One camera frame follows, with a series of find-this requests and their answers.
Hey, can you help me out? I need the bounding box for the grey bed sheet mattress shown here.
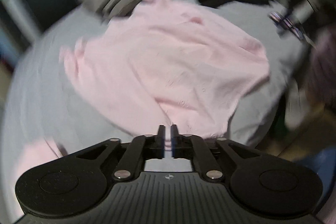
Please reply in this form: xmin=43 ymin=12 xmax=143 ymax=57
xmin=1 ymin=2 xmax=307 ymax=222

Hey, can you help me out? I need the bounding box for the pink fleece garment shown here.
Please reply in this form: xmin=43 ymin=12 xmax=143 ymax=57
xmin=60 ymin=0 xmax=270 ymax=138

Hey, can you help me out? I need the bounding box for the small pink folded garment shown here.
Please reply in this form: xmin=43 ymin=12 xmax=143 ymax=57
xmin=14 ymin=139 xmax=79 ymax=219

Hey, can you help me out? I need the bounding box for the smartphone with lit screen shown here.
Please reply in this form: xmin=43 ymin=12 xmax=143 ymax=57
xmin=268 ymin=11 xmax=315 ymax=48

